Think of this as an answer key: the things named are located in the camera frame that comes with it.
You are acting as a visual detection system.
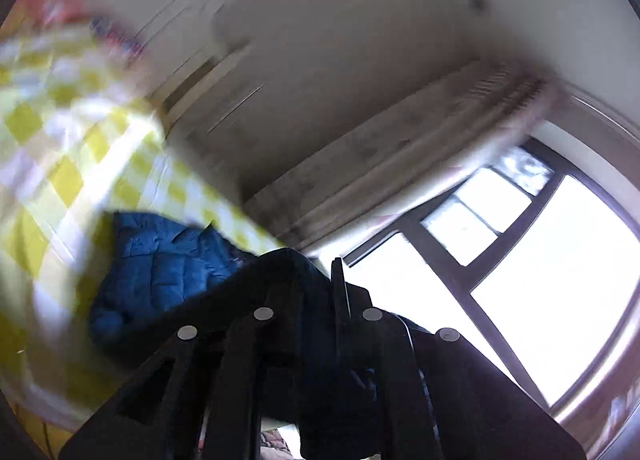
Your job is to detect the colourful patterned pillow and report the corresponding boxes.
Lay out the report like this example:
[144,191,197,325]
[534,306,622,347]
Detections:
[1,0,143,64]

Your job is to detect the beige curtain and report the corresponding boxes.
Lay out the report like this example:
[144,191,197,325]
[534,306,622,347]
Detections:
[245,60,566,252]

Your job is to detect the window with dark frame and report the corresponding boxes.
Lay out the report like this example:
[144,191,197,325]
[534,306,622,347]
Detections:
[344,139,639,416]

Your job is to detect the yellow white checkered bedsheet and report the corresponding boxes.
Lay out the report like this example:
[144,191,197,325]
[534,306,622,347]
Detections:
[1,26,278,431]

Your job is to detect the blue puffer jacket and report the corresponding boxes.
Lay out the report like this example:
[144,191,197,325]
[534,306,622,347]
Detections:
[89,211,286,365]

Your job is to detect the white wardrobe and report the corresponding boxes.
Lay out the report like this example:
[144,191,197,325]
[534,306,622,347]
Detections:
[54,0,271,142]

